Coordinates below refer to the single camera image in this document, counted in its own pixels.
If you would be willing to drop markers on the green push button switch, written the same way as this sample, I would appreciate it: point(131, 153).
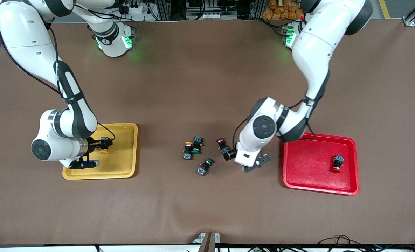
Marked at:
point(197, 140)
point(202, 170)

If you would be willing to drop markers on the yellow push button switch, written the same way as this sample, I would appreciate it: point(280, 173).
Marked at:
point(104, 151)
point(187, 155)

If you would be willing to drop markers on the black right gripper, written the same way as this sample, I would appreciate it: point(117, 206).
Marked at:
point(93, 143)

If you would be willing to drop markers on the white power strip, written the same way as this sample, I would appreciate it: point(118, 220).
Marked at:
point(133, 8)

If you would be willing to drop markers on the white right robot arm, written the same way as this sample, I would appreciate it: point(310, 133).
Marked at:
point(28, 38)

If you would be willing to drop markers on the red plastic tray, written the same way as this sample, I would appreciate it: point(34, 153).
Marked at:
point(309, 168)

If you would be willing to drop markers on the metal table edge bracket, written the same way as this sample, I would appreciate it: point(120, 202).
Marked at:
point(207, 241)

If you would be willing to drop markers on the brown table mat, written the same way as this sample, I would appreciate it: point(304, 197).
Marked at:
point(207, 87)

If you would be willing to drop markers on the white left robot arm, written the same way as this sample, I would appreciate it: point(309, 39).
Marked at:
point(316, 49)

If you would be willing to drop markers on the red push button switch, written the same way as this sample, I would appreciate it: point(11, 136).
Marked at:
point(338, 160)
point(224, 149)

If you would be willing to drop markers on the aluminium rack frame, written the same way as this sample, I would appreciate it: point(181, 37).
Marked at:
point(207, 15)

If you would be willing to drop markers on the orange lumpy objects pile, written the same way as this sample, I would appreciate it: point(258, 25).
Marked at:
point(277, 12)

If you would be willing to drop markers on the yellow plastic tray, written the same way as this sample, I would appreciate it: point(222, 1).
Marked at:
point(123, 157)

